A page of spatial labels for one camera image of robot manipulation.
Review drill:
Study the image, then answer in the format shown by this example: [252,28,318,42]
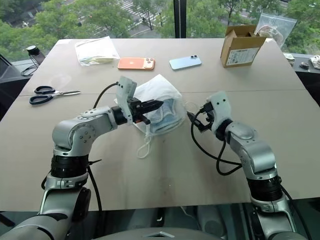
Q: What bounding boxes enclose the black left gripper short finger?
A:
[136,113,152,126]

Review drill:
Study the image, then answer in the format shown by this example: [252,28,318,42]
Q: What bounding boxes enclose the black right gripper blunt finger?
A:
[193,120,209,133]

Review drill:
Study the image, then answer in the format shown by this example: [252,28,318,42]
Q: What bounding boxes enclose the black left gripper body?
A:
[126,96,147,124]

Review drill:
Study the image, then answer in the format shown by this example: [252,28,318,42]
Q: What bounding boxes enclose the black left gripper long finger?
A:
[139,99,165,111]

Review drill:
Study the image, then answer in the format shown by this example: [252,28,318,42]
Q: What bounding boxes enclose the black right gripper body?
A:
[195,101,216,134]

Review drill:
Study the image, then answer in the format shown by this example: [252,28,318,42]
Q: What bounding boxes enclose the white mesh drawstring bag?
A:
[113,73,199,160]

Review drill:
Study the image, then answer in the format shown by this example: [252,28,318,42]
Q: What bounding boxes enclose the clear bag of papers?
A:
[74,35,121,67]

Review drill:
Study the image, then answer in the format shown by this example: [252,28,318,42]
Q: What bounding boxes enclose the clear zip plastic bag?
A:
[254,12,298,49]

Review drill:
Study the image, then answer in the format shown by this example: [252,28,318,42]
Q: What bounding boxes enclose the orange smartphone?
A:
[117,57,156,71]

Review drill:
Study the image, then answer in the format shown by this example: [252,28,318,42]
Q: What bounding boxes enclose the light blue smartphone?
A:
[168,55,203,71]

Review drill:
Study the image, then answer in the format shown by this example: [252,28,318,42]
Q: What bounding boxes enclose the open brown cardboard box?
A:
[219,23,268,69]

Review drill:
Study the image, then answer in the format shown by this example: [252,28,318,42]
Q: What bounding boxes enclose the small white crumpled object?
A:
[283,52,296,67]

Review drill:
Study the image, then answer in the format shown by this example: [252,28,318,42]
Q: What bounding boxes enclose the dark side table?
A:
[283,52,320,102]
[0,48,47,122]

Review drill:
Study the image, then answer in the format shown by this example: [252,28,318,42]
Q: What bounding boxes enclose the grey robot torso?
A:
[117,225,213,240]

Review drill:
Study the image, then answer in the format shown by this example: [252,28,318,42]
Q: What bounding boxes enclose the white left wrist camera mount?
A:
[115,75,139,126]

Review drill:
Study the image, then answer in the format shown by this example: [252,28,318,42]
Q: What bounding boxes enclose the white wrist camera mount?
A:
[205,90,233,133]
[115,75,139,126]

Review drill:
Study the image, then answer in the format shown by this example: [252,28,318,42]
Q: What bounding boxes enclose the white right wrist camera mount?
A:
[205,90,233,133]

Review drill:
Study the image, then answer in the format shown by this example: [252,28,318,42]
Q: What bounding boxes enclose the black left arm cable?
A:
[86,81,121,213]

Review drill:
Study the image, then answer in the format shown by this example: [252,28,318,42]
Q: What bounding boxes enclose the dark blue handled scissors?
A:
[29,85,82,106]

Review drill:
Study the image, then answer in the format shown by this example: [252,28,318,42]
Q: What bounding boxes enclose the black window frame post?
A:
[173,0,188,39]

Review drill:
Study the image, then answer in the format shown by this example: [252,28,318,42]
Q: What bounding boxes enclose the white coiled cord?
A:
[309,54,320,71]

